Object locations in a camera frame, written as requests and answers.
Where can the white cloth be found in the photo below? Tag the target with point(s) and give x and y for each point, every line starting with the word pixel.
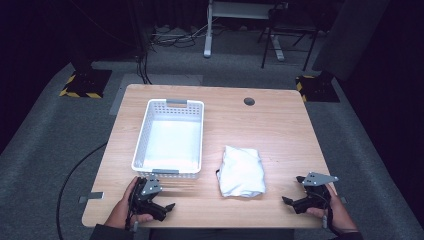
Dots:
pixel 241 171

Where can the grey fabric panel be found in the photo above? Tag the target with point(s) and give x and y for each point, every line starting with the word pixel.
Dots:
pixel 350 36

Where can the white plastic perforated basket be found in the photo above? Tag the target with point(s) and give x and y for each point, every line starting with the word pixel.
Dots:
pixel 173 143

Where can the black metal chair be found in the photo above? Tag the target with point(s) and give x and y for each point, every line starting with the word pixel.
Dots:
pixel 293 28

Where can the person's left hand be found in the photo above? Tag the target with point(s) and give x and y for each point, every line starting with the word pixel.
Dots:
pixel 118 215

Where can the white desk frame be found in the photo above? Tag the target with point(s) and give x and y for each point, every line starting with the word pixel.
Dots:
pixel 208 36

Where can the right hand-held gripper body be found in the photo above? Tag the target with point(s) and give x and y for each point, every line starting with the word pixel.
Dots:
pixel 316 196

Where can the yellow black striped stand base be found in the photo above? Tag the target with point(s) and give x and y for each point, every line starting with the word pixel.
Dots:
pixel 316 88
pixel 86 83

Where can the person's right hand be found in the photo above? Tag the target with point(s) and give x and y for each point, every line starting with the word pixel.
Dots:
pixel 341 216

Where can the grey metal table bracket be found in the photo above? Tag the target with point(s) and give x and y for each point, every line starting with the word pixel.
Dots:
pixel 91 196

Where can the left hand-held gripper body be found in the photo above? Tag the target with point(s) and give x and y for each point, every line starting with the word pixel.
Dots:
pixel 148 186

